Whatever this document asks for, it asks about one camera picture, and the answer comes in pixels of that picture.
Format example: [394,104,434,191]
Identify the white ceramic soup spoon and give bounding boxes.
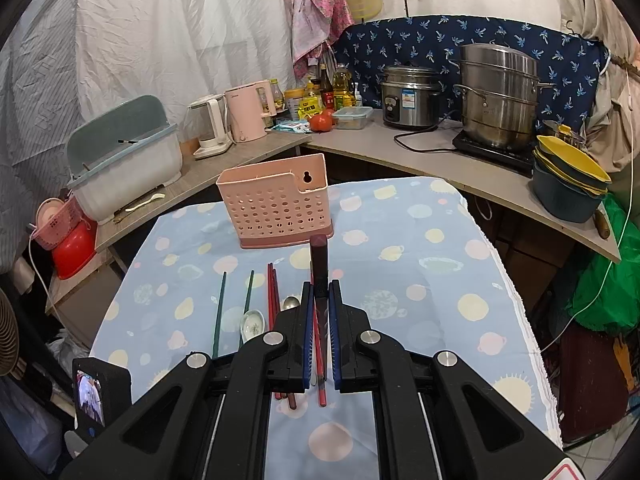
[240,310,266,344]

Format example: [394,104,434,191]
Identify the dark red chopstick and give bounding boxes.
[271,268,297,411]

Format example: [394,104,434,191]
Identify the silver metal spoon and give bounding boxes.
[281,296,300,311]

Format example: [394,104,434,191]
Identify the dark maroon chopstick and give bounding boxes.
[309,234,329,387]

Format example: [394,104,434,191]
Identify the pink plastic utensil holder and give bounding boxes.
[217,153,333,249]

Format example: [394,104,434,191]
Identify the red plastic basin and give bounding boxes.
[52,220,96,280]

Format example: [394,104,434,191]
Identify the pink plastic basket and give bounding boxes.
[32,195,82,250]

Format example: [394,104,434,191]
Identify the cream plastic fork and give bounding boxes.
[124,193,166,212]

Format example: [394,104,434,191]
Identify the green plastic bag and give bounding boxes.
[570,195,639,335]

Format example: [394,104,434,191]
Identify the white dish drainer box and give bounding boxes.
[66,96,182,224]

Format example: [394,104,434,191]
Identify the stacked yellow green bowls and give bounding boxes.
[533,136,612,223]

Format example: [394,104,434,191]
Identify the black induction cooker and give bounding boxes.
[452,130,534,178]

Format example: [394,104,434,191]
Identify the white glass kettle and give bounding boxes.
[189,93,234,160]

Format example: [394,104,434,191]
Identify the wet wipes packet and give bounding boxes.
[271,119,311,133]

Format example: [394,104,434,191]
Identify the clear food container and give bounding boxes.
[332,106,373,130]

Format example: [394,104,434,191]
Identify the pink electric kettle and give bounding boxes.
[224,80,277,144]

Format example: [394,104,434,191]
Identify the red tomato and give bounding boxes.
[308,110,334,133]

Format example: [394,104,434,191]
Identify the silver rice cooker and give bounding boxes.
[381,66,444,130]

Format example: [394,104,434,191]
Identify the yellow seasoning bag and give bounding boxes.
[297,94,323,119]

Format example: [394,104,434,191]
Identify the yellow lidded tin can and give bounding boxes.
[284,88,306,120]

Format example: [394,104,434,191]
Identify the dark soy sauce bottle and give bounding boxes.
[320,63,334,110]

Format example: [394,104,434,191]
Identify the stainless steel steamer pot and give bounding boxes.
[455,44,554,150]

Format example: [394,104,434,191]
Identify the navy floral cloth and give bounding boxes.
[333,14,610,133]

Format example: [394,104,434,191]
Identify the pink floral apron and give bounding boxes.
[292,0,354,80]

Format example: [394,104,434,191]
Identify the black power cable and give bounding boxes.
[392,119,461,155]

